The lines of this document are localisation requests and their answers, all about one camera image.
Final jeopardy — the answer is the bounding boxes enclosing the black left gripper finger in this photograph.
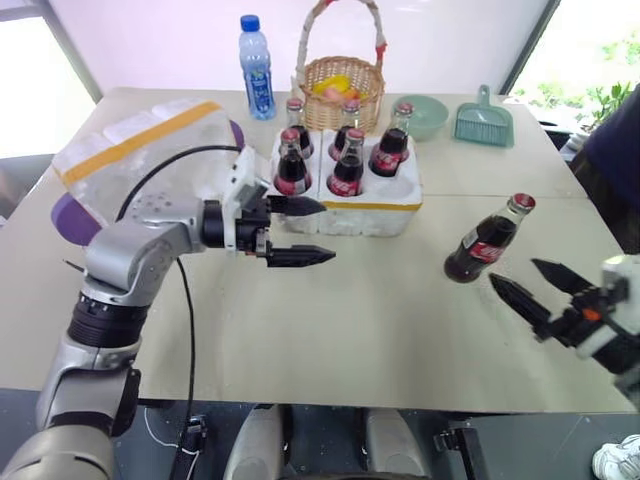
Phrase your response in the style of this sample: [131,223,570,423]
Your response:
[265,244,337,269]
[267,195,327,218]

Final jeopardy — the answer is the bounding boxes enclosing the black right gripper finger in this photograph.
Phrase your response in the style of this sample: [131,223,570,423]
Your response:
[488,272,555,343]
[530,257,597,301]

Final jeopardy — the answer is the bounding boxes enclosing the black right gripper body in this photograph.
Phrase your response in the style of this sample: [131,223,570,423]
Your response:
[546,286,627,347]

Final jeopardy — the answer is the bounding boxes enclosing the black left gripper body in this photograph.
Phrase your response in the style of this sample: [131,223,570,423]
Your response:
[234,194,275,260]

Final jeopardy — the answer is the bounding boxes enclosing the glass cola bottle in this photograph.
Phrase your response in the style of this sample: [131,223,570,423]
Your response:
[328,99,364,162]
[285,97,317,159]
[368,101,413,178]
[326,128,367,198]
[273,130,314,197]
[443,191,538,286]

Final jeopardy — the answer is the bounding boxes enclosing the white foam bottle crate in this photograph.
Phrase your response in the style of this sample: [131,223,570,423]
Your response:
[268,128,424,239]

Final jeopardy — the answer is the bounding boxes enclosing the orange toy fruit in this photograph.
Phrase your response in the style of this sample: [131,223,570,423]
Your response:
[324,85,374,103]

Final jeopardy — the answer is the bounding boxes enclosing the yellow toy fruit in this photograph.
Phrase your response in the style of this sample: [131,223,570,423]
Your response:
[311,74,352,96]

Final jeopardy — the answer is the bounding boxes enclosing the blue-capped plastic water bottle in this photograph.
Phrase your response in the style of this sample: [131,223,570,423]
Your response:
[238,14,278,122]

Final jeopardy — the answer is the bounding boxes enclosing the person in dark clothes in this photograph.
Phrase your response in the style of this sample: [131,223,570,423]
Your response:
[568,81,640,257]

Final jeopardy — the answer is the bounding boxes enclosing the white sneaker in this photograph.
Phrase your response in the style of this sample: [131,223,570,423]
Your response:
[591,434,640,480]

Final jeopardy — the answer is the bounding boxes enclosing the light green bowl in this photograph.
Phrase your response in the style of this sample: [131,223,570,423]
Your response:
[391,94,450,143]

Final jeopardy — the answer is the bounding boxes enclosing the green dustpan with brush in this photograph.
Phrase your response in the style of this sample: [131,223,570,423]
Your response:
[453,84,515,148]

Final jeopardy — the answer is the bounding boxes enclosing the green plants outside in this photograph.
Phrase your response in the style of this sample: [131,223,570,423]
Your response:
[513,37,639,132]

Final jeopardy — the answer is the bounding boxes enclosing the grey rounded shape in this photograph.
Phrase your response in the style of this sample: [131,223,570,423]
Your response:
[361,407,432,480]
[221,404,287,480]

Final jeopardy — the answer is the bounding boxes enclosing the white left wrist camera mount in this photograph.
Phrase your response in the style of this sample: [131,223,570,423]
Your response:
[222,146,275,256]

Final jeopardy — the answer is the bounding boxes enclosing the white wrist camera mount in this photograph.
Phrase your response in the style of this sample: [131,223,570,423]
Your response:
[222,146,275,256]
[574,254,640,361]

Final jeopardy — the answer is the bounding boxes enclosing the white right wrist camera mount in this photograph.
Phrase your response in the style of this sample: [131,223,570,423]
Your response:
[574,254,640,361]

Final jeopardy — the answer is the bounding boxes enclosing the wicker basket with handle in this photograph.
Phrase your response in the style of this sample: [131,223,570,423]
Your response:
[290,0,391,136]

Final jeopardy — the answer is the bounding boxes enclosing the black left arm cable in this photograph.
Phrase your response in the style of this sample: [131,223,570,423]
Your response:
[115,144,246,451]

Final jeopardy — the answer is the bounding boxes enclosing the black metal bracket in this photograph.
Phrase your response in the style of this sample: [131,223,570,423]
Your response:
[432,422,484,480]

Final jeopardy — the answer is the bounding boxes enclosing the thin white cord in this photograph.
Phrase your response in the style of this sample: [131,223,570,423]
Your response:
[142,407,182,451]

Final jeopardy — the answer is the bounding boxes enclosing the dark window frame post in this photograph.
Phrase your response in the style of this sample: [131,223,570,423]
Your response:
[48,0,105,107]
[498,0,562,95]

